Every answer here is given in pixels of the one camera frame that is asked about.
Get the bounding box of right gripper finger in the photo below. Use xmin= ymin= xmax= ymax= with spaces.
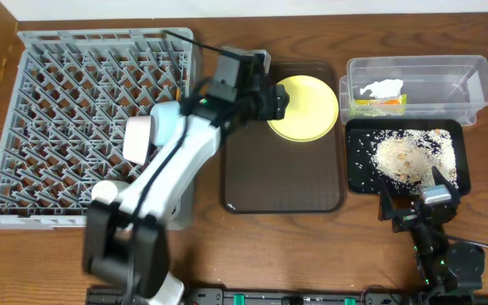
xmin=379 ymin=178 xmax=394 ymax=220
xmin=431 ymin=166 xmax=455 ymax=187

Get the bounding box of leftover rice pile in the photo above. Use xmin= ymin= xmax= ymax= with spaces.
xmin=372 ymin=130 xmax=458 ymax=195

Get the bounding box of yellow round plate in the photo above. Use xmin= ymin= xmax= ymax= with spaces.
xmin=268 ymin=75 xmax=339 ymax=142

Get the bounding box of light blue bowl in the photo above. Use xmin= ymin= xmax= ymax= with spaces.
xmin=150 ymin=101 xmax=180 ymax=147

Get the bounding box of green orange snack wrapper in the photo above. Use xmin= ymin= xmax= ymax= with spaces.
xmin=350 ymin=94 xmax=407 ymax=117

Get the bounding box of white paper napkin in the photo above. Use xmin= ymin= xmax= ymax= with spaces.
xmin=359 ymin=79 xmax=404 ymax=99

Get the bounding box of pink white bowl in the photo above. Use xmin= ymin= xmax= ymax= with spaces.
xmin=122 ymin=116 xmax=153 ymax=165

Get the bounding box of white plastic cup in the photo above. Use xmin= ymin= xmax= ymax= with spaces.
xmin=91 ymin=180 xmax=129 ymax=204

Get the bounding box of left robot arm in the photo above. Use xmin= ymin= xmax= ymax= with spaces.
xmin=82 ymin=47 xmax=290 ymax=304

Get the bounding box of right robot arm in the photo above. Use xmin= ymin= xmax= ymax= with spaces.
xmin=379 ymin=167 xmax=485 ymax=304

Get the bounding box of black waste tray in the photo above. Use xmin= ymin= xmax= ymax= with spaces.
xmin=346 ymin=119 xmax=471 ymax=196

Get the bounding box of clear plastic waste bin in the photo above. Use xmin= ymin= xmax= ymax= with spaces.
xmin=339 ymin=55 xmax=488 ymax=125

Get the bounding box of dark brown serving tray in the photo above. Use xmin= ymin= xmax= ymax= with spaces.
xmin=218 ymin=61 xmax=347 ymax=214

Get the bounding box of grey plastic dish rack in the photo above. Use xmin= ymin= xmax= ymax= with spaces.
xmin=0 ymin=27 xmax=202 ymax=230

